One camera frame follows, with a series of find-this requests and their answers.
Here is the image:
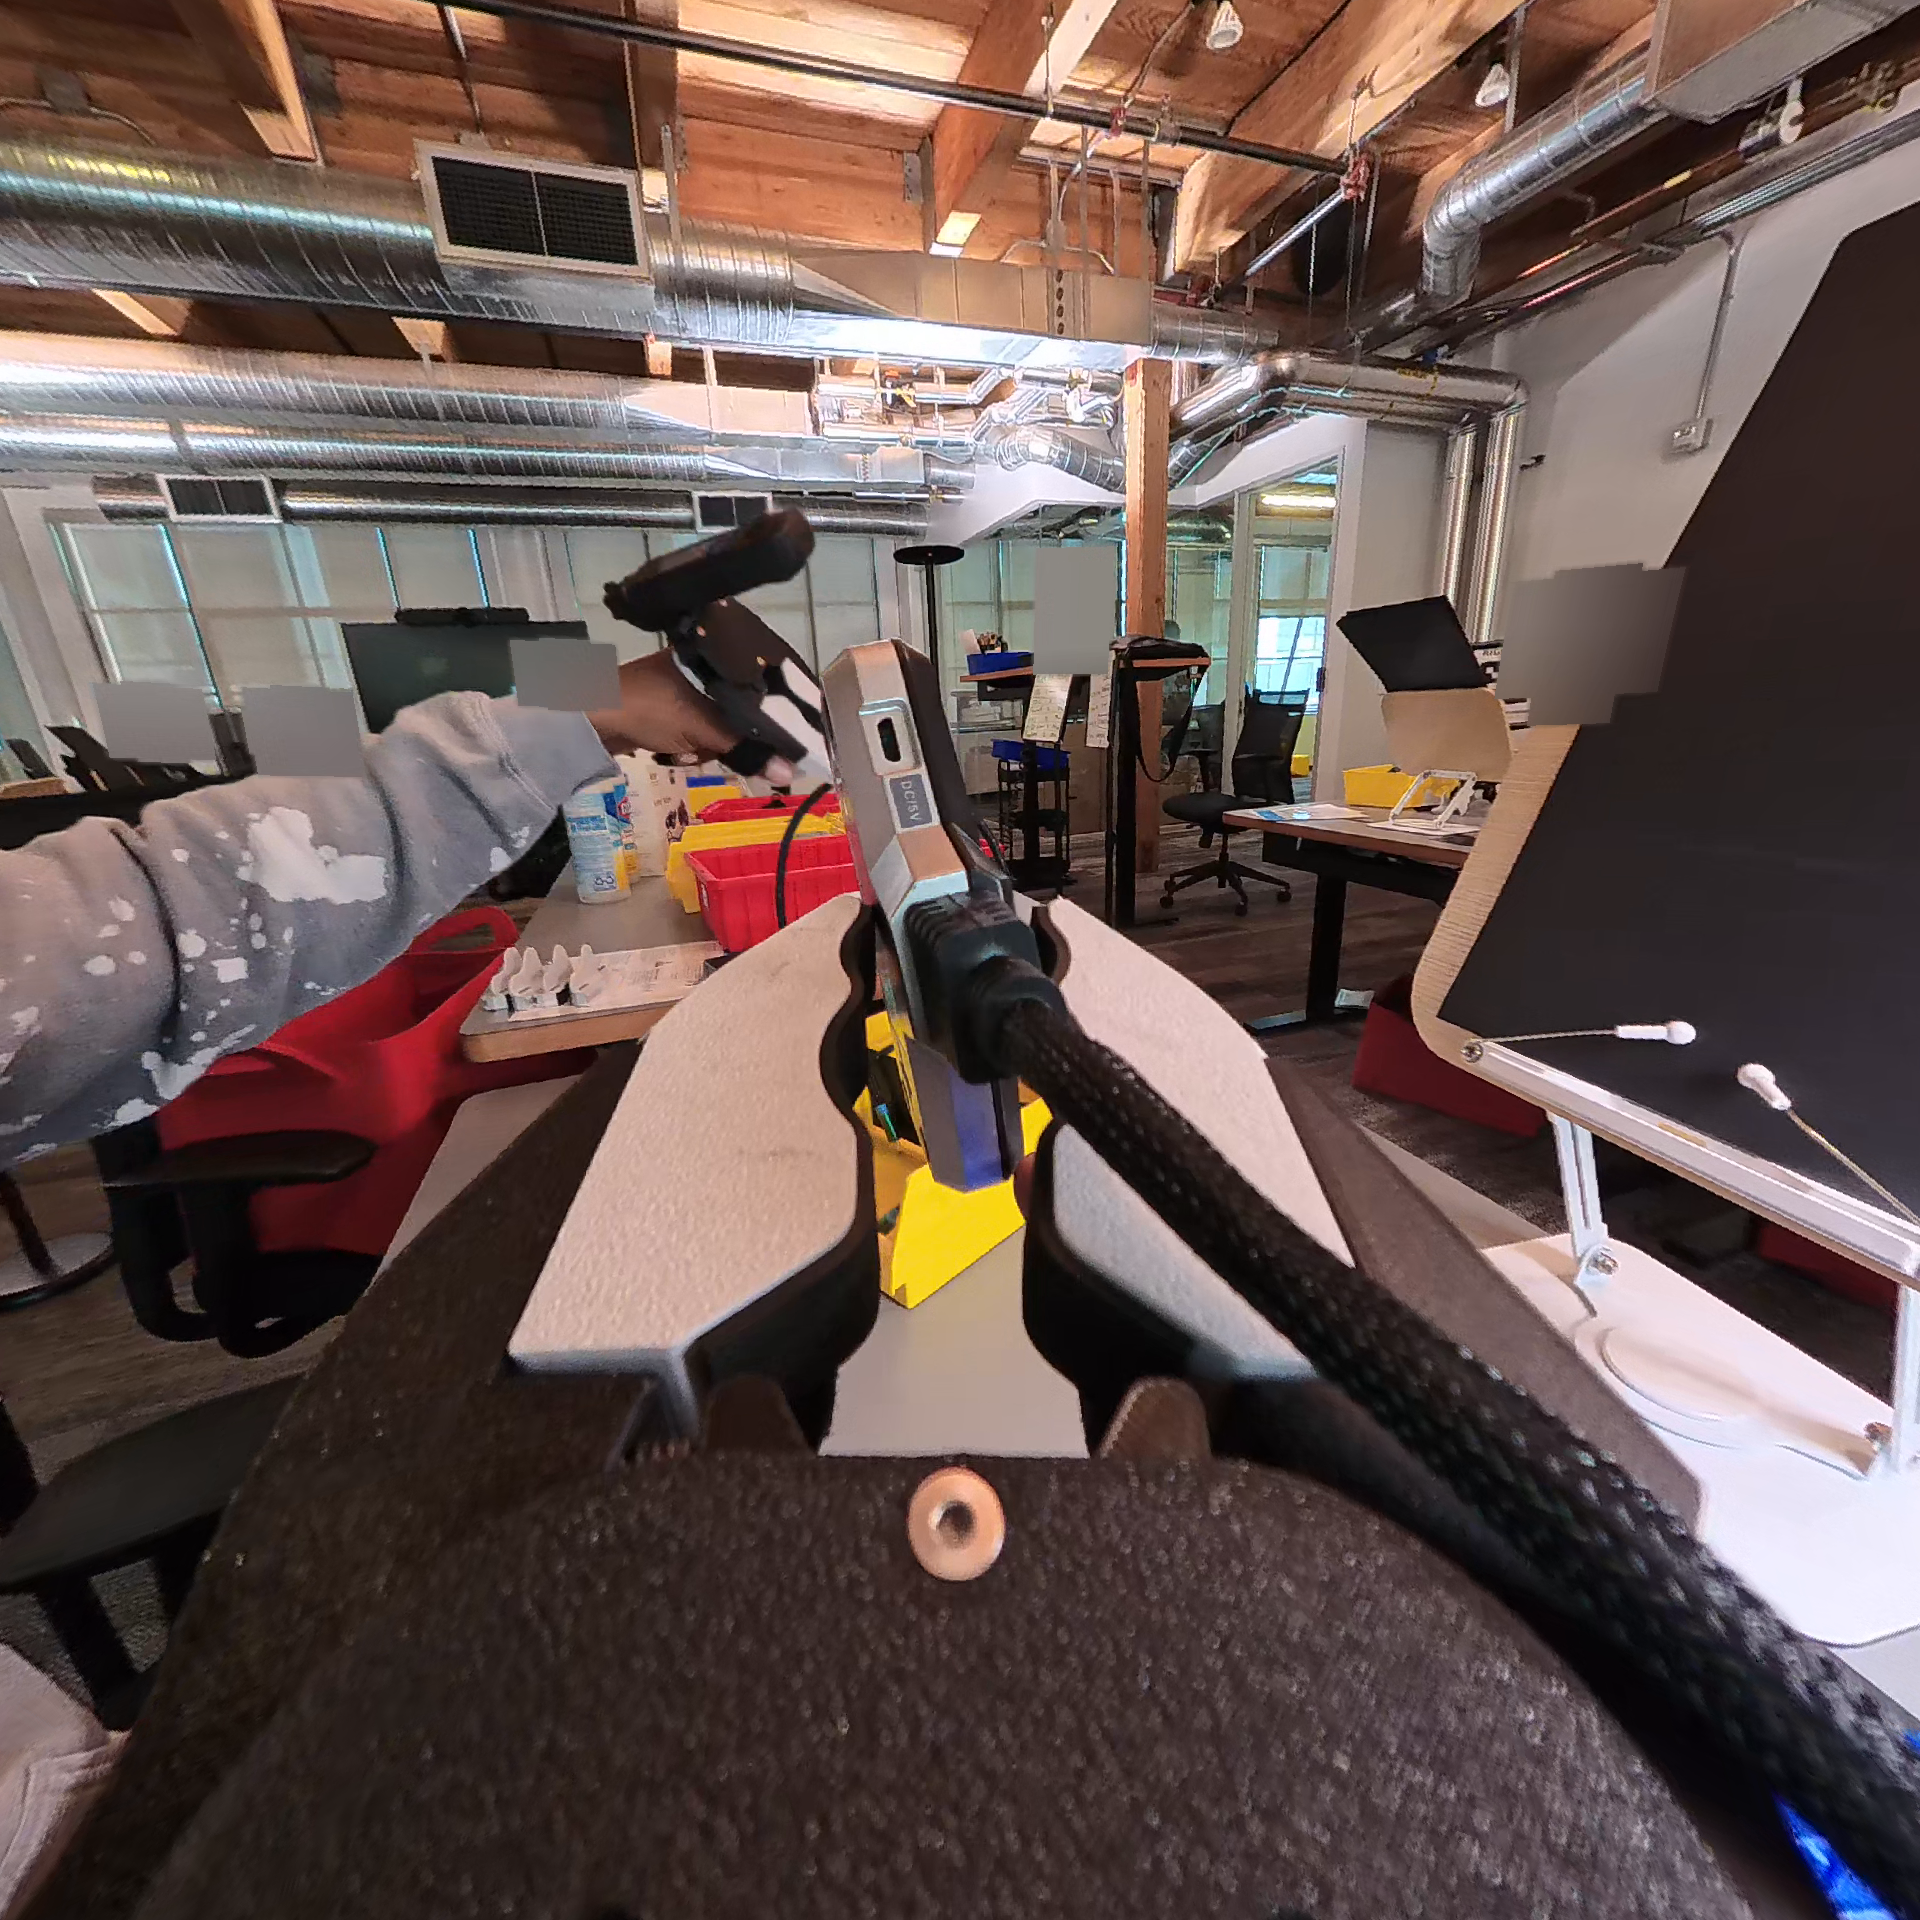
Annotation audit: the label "silver hub adapter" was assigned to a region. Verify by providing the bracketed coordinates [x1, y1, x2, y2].
[820, 637, 1050, 1193]

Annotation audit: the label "wooden desk black legs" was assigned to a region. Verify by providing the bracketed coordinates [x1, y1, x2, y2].
[1223, 802, 1478, 1037]

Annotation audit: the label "person's left hand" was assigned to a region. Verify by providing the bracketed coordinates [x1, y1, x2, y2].
[576, 646, 797, 783]

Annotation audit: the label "row of white small bottles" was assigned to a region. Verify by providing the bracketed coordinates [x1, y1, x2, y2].
[479, 942, 721, 1014]

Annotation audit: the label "black office chair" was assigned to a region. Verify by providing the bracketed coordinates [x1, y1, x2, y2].
[1160, 689, 1308, 917]

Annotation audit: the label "white blue printed package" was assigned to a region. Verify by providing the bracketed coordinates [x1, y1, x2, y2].
[562, 750, 692, 905]

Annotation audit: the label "black floor lamp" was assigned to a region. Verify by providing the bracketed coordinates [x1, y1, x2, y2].
[896, 544, 962, 692]

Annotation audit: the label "large silver air duct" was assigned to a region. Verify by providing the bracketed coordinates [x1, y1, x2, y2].
[0, 127, 1278, 368]

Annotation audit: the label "red bag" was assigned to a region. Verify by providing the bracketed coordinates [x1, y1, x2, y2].
[1351, 983, 1546, 1137]

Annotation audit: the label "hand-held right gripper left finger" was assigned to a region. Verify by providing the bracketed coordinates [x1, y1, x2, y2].
[509, 895, 882, 1440]

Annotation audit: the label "person's left forearm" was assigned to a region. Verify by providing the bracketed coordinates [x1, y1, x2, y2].
[0, 689, 632, 1173]

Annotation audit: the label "black monitor on stand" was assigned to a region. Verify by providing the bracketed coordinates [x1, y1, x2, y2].
[342, 607, 590, 736]

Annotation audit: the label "cart with blue bins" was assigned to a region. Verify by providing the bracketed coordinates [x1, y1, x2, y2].
[967, 645, 1074, 886]

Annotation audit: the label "person's grey hoodie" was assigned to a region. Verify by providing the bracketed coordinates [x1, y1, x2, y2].
[0, 1640, 127, 1920]

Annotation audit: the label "black standing desk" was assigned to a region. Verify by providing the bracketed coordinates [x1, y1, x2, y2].
[1106, 637, 1214, 933]

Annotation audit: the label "thick black braided cable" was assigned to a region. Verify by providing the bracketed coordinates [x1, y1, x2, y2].
[908, 885, 1920, 1920]

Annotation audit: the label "white tablet stand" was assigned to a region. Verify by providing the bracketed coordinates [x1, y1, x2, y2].
[1463, 1018, 1920, 1652]

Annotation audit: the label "large red object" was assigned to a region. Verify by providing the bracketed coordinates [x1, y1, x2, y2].
[157, 906, 593, 1261]

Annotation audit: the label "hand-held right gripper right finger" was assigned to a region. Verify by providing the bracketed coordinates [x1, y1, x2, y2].
[1024, 895, 1360, 1383]

